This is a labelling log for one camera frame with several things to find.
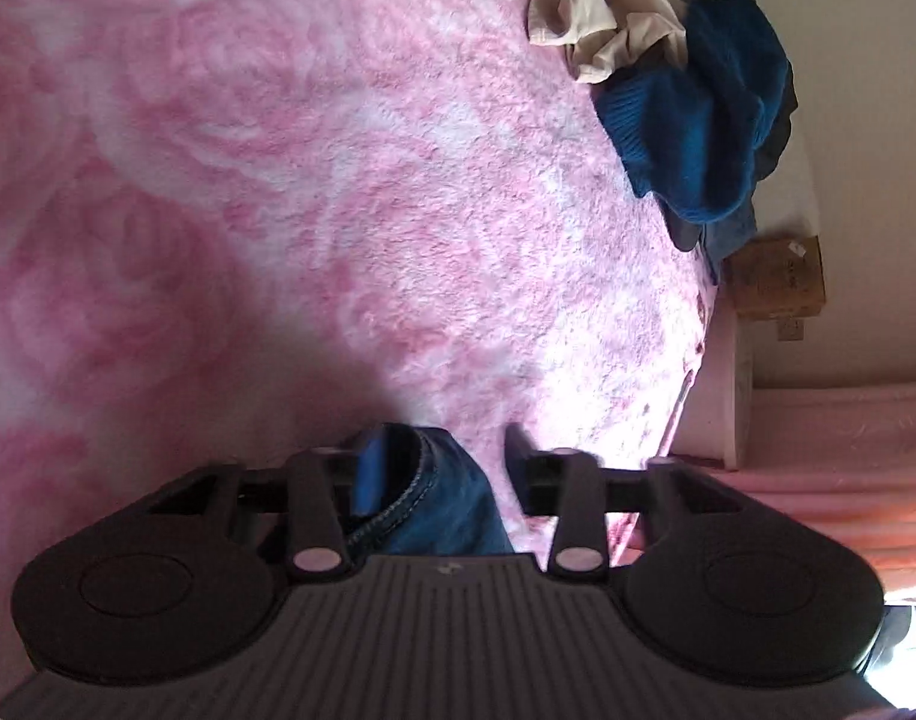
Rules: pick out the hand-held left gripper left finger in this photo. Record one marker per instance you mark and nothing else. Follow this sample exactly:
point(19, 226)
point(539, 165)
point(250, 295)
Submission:
point(369, 472)

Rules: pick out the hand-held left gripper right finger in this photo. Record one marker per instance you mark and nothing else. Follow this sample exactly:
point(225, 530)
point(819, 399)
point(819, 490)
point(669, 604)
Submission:
point(515, 469)

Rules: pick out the dark blue jeans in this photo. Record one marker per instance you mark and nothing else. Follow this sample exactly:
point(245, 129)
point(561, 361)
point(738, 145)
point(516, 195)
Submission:
point(446, 502)

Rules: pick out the pink rose fleece blanket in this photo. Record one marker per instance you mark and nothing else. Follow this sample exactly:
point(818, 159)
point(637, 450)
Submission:
point(315, 202)

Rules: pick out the pink bed sheet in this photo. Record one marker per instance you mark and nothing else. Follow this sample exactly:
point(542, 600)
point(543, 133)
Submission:
point(817, 450)

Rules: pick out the faded blue denim garment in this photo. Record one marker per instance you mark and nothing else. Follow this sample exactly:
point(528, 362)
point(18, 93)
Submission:
point(728, 240)

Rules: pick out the cardboard box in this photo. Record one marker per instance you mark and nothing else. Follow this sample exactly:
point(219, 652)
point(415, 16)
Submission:
point(776, 277)

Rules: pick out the blue knit sweater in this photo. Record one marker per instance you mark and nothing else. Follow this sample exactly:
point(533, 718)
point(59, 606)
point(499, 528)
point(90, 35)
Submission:
point(698, 112)

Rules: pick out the cream crumpled cloth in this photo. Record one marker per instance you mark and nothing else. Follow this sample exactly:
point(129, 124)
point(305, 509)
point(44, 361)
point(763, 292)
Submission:
point(615, 15)

